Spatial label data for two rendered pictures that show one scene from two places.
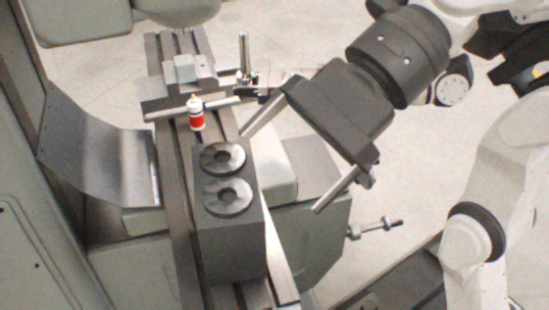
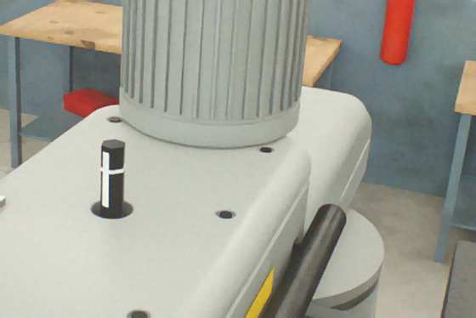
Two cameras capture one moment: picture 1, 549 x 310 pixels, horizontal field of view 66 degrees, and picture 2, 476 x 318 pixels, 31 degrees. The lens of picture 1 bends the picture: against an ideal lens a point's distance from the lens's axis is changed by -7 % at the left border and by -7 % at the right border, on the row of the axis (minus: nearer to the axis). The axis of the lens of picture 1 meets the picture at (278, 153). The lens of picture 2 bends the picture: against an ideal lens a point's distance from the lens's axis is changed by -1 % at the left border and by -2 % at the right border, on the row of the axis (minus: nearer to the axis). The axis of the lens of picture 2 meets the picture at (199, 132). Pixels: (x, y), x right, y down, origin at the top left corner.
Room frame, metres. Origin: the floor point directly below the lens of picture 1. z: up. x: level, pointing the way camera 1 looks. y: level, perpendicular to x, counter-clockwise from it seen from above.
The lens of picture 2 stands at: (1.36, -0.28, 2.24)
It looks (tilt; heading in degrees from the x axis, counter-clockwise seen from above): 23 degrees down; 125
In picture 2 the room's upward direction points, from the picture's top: 3 degrees clockwise
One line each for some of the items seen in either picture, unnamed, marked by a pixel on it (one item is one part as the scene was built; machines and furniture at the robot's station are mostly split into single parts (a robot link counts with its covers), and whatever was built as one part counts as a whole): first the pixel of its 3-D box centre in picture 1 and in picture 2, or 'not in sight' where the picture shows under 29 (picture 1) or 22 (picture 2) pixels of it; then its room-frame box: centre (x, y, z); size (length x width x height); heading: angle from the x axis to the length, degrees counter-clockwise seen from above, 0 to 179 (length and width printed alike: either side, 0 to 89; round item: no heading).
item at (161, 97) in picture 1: (197, 82); not in sight; (1.10, 0.24, 1.01); 0.35 x 0.15 x 0.11; 108
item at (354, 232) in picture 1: (374, 226); not in sight; (0.94, -0.33, 0.54); 0.22 x 0.06 x 0.06; 106
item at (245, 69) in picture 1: (244, 54); not in sight; (0.92, 0.08, 1.22); 0.03 x 0.03 x 0.11
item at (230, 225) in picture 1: (228, 209); not in sight; (0.59, 0.10, 1.06); 0.22 x 0.12 x 0.20; 10
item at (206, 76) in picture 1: (204, 71); not in sight; (1.11, 0.21, 1.05); 0.12 x 0.06 x 0.04; 18
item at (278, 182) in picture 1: (203, 172); not in sight; (0.93, 0.22, 0.82); 0.50 x 0.35 x 0.12; 106
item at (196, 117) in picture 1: (195, 111); not in sight; (0.97, 0.22, 1.01); 0.04 x 0.04 x 0.11
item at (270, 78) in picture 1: (283, 86); not in sight; (0.92, -0.01, 1.13); 0.13 x 0.12 x 0.10; 177
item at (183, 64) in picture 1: (184, 68); not in sight; (1.09, 0.27, 1.07); 0.06 x 0.05 x 0.06; 18
